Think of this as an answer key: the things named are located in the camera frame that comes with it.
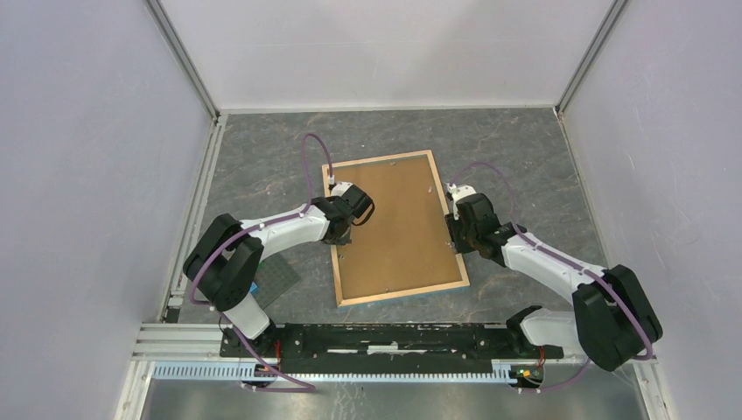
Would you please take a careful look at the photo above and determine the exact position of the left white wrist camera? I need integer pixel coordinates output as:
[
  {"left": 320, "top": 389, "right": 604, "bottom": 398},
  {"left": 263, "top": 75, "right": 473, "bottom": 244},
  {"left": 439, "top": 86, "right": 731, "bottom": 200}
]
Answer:
[{"left": 328, "top": 181, "right": 354, "bottom": 197}]

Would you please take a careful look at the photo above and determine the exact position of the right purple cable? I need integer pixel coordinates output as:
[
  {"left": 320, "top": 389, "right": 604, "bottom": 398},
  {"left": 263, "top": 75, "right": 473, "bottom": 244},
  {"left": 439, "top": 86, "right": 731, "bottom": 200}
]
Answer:
[{"left": 449, "top": 161, "right": 655, "bottom": 396}]

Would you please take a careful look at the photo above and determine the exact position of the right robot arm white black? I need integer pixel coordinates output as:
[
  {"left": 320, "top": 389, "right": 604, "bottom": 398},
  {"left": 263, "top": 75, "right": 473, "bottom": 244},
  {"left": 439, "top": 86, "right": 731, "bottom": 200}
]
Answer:
[{"left": 445, "top": 185, "right": 664, "bottom": 372}]

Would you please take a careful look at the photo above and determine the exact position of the purple cable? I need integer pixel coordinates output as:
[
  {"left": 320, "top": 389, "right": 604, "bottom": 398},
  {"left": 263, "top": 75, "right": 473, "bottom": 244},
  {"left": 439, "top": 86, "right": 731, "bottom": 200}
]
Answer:
[
  {"left": 449, "top": 161, "right": 655, "bottom": 396},
  {"left": 188, "top": 133, "right": 318, "bottom": 393}
]

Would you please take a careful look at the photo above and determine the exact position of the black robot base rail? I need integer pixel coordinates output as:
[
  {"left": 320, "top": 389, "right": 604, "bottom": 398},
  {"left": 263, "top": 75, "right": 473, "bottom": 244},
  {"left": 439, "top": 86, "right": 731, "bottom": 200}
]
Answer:
[{"left": 250, "top": 323, "right": 564, "bottom": 374}]

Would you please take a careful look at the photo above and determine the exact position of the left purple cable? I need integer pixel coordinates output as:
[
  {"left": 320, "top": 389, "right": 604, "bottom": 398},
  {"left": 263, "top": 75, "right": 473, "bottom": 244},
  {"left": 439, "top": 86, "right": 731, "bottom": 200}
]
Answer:
[{"left": 188, "top": 133, "right": 318, "bottom": 393}]

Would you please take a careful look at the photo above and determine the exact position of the aluminium frame rail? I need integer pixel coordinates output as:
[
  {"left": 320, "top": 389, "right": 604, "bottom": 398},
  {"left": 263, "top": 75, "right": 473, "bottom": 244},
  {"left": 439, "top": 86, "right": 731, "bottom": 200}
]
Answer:
[{"left": 131, "top": 322, "right": 659, "bottom": 384}]

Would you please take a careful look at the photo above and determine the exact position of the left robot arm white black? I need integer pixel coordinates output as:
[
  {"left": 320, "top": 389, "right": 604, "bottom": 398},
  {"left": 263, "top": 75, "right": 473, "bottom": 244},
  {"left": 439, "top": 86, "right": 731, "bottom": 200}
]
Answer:
[{"left": 182, "top": 182, "right": 375, "bottom": 357}]

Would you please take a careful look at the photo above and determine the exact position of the wooden picture frame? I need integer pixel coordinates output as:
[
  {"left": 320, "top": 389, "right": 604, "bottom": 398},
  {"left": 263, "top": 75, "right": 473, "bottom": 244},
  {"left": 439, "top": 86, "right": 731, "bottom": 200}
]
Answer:
[{"left": 320, "top": 149, "right": 472, "bottom": 308}]

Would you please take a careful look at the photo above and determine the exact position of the grey building block baseplate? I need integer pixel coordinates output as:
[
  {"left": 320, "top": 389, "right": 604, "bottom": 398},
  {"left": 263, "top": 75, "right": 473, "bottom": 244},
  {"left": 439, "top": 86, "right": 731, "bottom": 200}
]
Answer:
[{"left": 252, "top": 255, "right": 300, "bottom": 309}]

